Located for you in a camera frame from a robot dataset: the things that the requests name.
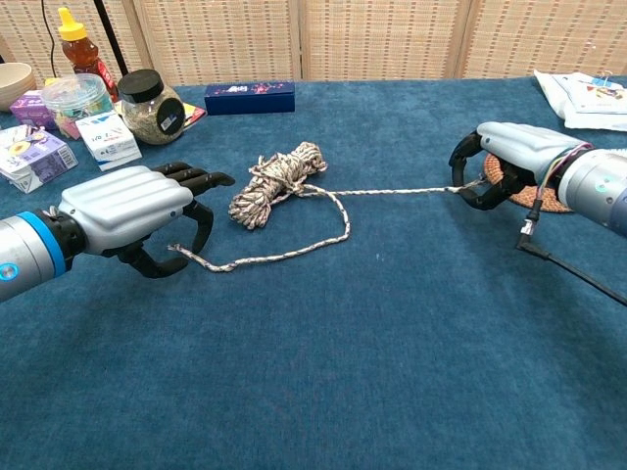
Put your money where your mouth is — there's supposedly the black pole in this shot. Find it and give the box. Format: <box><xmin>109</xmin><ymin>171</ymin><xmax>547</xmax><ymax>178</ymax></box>
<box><xmin>92</xmin><ymin>0</ymin><xmax>129</xmax><ymax>78</ymax></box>

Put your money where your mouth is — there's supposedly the purple and white carton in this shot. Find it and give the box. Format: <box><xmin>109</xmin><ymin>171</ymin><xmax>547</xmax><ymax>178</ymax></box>
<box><xmin>0</xmin><ymin>124</ymin><xmax>79</xmax><ymax>195</ymax></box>

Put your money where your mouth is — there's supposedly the honey bottle yellow cap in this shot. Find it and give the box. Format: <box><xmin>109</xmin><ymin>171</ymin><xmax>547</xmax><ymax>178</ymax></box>
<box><xmin>57</xmin><ymin>6</ymin><xmax>120</xmax><ymax>103</ymax></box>

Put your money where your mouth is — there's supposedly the beige bowl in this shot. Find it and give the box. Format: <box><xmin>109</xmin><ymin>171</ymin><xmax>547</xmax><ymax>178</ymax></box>
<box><xmin>0</xmin><ymin>62</ymin><xmax>38</xmax><ymax>114</ymax></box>

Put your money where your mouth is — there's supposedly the round woven rattan coaster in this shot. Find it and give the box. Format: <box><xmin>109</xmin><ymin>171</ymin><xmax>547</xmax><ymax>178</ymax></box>
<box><xmin>482</xmin><ymin>152</ymin><xmax>574</xmax><ymax>214</ymax></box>

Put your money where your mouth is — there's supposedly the glass jar black lid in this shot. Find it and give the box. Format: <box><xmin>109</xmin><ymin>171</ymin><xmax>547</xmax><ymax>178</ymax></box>
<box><xmin>118</xmin><ymin>69</ymin><xmax>187</xmax><ymax>146</ymax></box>

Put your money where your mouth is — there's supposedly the small purple box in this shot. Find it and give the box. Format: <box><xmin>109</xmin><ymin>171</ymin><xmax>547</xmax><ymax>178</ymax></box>
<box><xmin>9</xmin><ymin>89</ymin><xmax>59</xmax><ymax>131</ymax></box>

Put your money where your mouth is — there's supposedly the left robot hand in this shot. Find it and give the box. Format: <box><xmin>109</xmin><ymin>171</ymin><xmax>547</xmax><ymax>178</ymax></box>
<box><xmin>57</xmin><ymin>161</ymin><xmax>237</xmax><ymax>280</ymax></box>

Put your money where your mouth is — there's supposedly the bamboo folding screen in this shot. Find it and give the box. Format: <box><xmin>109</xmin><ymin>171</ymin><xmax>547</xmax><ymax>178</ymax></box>
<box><xmin>0</xmin><ymin>0</ymin><xmax>627</xmax><ymax>89</ymax></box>

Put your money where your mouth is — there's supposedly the dark blue rectangular box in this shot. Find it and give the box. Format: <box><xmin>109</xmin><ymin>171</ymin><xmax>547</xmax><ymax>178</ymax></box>
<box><xmin>204</xmin><ymin>80</ymin><xmax>297</xmax><ymax>117</ymax></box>

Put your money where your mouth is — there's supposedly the white speckled braided rope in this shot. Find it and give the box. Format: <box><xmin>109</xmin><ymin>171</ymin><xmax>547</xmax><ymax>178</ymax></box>
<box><xmin>168</xmin><ymin>141</ymin><xmax>486</xmax><ymax>273</ymax></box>

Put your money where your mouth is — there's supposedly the red booklet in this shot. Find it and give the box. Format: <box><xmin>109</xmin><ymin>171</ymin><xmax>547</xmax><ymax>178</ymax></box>
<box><xmin>181</xmin><ymin>102</ymin><xmax>208</xmax><ymax>132</ymax></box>

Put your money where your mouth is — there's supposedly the blue tablecloth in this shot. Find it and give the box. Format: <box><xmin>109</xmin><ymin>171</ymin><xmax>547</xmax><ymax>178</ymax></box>
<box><xmin>0</xmin><ymin>75</ymin><xmax>627</xmax><ymax>470</ymax></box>

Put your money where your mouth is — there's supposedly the white and blue carton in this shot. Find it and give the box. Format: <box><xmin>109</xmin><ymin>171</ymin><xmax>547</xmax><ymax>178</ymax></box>
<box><xmin>74</xmin><ymin>110</ymin><xmax>143</xmax><ymax>172</ymax></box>

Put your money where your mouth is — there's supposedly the black arm cable with plug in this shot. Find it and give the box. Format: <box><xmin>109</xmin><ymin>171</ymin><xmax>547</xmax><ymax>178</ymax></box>
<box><xmin>514</xmin><ymin>203</ymin><xmax>627</xmax><ymax>308</ymax></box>

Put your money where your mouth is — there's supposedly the thin black cable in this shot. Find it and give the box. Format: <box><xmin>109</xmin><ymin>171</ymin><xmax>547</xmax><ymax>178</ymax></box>
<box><xmin>40</xmin><ymin>0</ymin><xmax>59</xmax><ymax>79</ymax></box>

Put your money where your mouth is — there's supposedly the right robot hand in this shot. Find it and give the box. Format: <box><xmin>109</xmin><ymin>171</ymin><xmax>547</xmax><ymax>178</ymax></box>
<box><xmin>449</xmin><ymin>121</ymin><xmax>595</xmax><ymax>212</ymax></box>

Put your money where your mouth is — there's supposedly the white plastic bag with papers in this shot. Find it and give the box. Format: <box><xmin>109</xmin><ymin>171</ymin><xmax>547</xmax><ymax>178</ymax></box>
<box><xmin>533</xmin><ymin>69</ymin><xmax>627</xmax><ymax>133</ymax></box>

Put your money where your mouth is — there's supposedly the clear plastic jar of clips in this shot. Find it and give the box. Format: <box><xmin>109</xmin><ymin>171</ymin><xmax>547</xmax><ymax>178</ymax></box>
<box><xmin>40</xmin><ymin>73</ymin><xmax>115</xmax><ymax>141</ymax></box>

